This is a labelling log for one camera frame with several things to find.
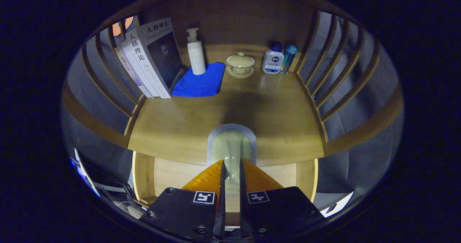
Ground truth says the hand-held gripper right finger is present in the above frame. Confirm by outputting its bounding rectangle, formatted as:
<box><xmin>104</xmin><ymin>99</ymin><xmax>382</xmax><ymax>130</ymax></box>
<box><xmin>240</xmin><ymin>159</ymin><xmax>325</xmax><ymax>240</ymax></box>

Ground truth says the grey and white book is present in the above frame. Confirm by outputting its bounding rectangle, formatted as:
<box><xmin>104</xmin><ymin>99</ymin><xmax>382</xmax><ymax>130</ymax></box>
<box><xmin>135</xmin><ymin>17</ymin><xmax>185</xmax><ymax>99</ymax></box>

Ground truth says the wooden drawer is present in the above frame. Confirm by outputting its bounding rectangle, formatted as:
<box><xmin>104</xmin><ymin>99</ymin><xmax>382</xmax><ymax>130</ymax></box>
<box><xmin>131</xmin><ymin>151</ymin><xmax>319</xmax><ymax>206</ymax></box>

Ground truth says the teal bottle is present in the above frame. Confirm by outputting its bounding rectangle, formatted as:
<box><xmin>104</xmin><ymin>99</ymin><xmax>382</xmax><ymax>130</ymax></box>
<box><xmin>279</xmin><ymin>44</ymin><xmax>298</xmax><ymax>75</ymax></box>

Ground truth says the pale green grey scrubber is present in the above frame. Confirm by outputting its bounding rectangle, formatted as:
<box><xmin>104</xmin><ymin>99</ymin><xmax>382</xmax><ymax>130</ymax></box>
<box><xmin>207</xmin><ymin>123</ymin><xmax>257</xmax><ymax>195</ymax></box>

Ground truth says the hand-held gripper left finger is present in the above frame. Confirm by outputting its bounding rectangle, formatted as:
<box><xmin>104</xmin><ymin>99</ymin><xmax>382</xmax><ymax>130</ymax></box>
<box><xmin>140</xmin><ymin>159</ymin><xmax>226</xmax><ymax>242</ymax></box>

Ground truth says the lilac book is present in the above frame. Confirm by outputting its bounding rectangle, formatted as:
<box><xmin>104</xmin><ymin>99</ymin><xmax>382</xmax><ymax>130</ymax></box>
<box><xmin>115</xmin><ymin>48</ymin><xmax>153</xmax><ymax>99</ymax></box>

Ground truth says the white bottle with blue cap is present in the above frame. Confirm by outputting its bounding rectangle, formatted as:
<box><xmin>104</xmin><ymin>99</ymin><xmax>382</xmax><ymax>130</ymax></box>
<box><xmin>261</xmin><ymin>42</ymin><xmax>285</xmax><ymax>75</ymax></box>

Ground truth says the wooden countertop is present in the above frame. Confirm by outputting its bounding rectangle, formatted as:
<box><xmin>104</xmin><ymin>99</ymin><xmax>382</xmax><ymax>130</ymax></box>
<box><xmin>128</xmin><ymin>43</ymin><xmax>325</xmax><ymax>166</ymax></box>

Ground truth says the white pump bottle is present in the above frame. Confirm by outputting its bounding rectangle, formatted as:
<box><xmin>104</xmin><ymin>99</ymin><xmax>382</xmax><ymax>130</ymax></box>
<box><xmin>186</xmin><ymin>28</ymin><xmax>206</xmax><ymax>75</ymax></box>

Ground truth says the black backdrop cloth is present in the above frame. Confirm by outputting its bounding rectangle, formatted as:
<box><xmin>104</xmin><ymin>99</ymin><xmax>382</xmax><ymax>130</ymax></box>
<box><xmin>65</xmin><ymin>11</ymin><xmax>404</xmax><ymax>200</ymax></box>

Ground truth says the beige lidded teacup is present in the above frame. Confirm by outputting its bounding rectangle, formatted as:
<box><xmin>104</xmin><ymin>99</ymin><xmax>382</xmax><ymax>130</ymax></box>
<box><xmin>226</xmin><ymin>52</ymin><xmax>255</xmax><ymax>79</ymax></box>

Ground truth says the blue folded cloth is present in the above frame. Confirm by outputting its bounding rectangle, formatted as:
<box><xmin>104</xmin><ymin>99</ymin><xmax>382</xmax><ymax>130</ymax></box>
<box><xmin>172</xmin><ymin>62</ymin><xmax>226</xmax><ymax>98</ymax></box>

